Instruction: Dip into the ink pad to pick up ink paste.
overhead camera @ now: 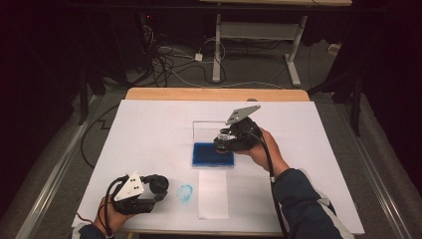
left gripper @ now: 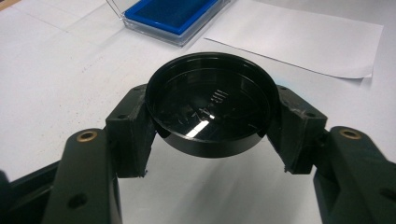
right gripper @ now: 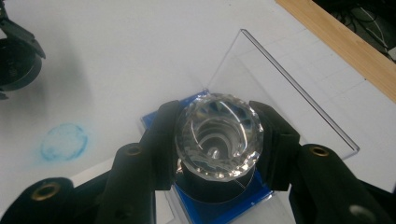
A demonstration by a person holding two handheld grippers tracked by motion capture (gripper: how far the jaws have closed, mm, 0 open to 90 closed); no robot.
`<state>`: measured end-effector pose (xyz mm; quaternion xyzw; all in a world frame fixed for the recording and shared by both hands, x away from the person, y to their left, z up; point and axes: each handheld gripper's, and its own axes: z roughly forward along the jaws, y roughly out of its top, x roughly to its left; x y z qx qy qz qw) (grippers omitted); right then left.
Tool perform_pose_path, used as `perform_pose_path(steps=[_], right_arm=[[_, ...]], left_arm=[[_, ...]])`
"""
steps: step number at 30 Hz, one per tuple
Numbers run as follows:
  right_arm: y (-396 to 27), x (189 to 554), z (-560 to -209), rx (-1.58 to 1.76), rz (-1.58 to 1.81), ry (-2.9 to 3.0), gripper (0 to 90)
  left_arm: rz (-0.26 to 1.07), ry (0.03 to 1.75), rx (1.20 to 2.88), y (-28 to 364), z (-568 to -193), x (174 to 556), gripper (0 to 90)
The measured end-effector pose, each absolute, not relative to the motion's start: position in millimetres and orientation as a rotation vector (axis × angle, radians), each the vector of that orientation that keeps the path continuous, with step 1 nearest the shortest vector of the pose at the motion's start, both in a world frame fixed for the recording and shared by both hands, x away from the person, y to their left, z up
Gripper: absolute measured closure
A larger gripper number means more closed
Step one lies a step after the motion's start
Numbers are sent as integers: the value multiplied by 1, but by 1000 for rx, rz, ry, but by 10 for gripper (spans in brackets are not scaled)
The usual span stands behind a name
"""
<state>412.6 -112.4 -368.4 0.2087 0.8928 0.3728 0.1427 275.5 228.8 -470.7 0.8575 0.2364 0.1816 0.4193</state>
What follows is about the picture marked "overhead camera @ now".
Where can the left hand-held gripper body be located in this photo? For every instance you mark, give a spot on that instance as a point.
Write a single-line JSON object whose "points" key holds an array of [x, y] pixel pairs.
{"points": [[131, 191]]}

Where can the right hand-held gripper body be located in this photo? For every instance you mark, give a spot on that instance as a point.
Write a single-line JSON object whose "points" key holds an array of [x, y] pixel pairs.
{"points": [[247, 132]]}

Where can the blue ink pad clear case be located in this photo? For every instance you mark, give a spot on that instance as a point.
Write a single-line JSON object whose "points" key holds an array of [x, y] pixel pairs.
{"points": [[209, 156]]}

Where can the person's right hand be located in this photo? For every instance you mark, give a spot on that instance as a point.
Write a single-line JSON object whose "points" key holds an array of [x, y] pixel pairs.
{"points": [[268, 156]]}

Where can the person's left hand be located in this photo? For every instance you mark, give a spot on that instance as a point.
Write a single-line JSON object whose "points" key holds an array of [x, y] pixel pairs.
{"points": [[112, 219]]}

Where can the clear plastic cap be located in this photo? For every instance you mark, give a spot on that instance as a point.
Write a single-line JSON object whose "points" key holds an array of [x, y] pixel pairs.
{"points": [[184, 193]]}

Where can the large white table cover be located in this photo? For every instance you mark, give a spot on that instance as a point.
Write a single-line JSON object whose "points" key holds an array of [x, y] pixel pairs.
{"points": [[149, 139]]}

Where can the small white paper sheet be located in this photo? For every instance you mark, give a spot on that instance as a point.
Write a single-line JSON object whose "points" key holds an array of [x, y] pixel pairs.
{"points": [[213, 195]]}

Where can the white power adapter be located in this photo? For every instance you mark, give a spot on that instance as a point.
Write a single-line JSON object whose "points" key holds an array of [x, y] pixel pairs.
{"points": [[198, 57]]}

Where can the black stand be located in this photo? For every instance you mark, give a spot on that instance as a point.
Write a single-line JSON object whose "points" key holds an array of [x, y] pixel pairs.
{"points": [[83, 99], [356, 106]]}

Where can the dark device with red light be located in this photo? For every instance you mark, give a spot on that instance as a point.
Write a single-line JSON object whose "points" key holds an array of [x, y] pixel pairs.
{"points": [[147, 23]]}

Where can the metal floor rail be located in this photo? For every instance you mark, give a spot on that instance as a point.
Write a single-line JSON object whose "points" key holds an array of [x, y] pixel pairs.
{"points": [[56, 169], [375, 179]]}

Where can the white metal desk frame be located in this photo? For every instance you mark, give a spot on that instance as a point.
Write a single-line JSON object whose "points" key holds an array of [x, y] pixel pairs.
{"points": [[258, 30]]}

